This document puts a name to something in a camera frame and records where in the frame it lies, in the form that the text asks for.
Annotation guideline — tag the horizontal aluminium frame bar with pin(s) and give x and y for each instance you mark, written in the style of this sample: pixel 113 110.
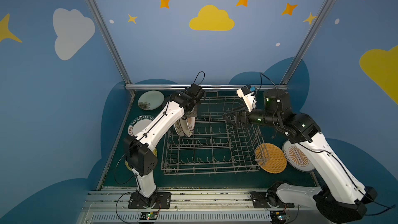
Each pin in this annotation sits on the horizontal aluminium frame bar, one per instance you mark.
pixel 171 87

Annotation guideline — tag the diagonal aluminium post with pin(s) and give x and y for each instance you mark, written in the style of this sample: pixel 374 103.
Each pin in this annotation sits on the diagonal aluminium post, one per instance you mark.
pixel 99 20
pixel 310 36

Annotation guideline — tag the white orange sunburst plate right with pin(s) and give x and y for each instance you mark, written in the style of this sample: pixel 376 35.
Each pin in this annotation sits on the white orange sunburst plate right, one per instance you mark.
pixel 296 158

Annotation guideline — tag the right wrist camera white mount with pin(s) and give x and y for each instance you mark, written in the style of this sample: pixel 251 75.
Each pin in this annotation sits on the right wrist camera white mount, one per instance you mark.
pixel 248 94

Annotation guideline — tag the right diagonal aluminium post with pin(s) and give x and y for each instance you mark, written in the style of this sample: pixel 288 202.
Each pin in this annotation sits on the right diagonal aluminium post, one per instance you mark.
pixel 310 36

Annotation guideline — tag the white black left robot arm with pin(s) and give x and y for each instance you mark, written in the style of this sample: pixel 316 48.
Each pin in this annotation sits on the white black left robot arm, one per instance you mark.
pixel 138 149

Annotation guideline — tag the pale green floral plate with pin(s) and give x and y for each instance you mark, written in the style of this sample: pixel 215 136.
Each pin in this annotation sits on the pale green floral plate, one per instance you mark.
pixel 151 100

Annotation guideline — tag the green circuit board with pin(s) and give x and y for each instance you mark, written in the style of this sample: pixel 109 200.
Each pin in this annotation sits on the green circuit board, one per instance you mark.
pixel 278 218
pixel 148 216

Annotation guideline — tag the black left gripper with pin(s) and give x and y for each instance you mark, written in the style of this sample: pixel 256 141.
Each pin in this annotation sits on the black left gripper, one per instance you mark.
pixel 191 112

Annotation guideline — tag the right green circuit board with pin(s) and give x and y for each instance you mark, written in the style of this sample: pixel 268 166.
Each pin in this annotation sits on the right green circuit board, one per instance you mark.
pixel 278 218

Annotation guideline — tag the aluminium rail base frame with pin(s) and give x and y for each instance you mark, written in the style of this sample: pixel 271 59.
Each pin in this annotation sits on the aluminium rail base frame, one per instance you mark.
pixel 189 206

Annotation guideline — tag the white plate green text rim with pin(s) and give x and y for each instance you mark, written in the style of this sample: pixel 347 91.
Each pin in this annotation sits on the white plate green text rim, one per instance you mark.
pixel 138 124

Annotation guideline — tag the left diagonal aluminium post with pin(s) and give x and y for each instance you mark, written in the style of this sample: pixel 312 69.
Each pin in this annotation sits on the left diagonal aluminium post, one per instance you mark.
pixel 99 20

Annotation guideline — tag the white plate black emblem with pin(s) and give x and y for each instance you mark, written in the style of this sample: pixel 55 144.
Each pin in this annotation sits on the white plate black emblem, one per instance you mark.
pixel 178 129

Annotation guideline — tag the grey wire dish rack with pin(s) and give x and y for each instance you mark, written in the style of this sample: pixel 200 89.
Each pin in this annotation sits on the grey wire dish rack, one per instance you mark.
pixel 215 147

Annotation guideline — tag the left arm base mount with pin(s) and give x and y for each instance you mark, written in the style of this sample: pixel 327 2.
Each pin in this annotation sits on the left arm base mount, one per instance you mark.
pixel 155 201

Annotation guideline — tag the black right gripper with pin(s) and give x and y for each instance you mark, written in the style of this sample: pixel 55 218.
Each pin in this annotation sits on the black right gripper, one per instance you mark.
pixel 242 117

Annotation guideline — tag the orange woven plate right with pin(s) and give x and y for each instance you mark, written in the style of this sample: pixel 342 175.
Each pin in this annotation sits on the orange woven plate right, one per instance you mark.
pixel 270 158

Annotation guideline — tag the yellow woven plate left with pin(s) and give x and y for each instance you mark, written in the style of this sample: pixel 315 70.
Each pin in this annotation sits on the yellow woven plate left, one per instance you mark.
pixel 155 153

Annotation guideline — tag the cream plate floral rim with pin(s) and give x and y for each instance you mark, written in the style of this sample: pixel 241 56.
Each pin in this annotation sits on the cream plate floral rim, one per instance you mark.
pixel 185 128

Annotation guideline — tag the left green circuit board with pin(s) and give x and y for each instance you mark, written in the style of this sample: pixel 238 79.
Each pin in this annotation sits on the left green circuit board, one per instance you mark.
pixel 148 216

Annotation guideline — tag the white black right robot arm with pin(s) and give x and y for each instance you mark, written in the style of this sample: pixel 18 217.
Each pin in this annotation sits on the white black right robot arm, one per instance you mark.
pixel 343 198

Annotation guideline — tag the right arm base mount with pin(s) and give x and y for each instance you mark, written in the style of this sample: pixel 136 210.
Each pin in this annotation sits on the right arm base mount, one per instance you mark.
pixel 259 199

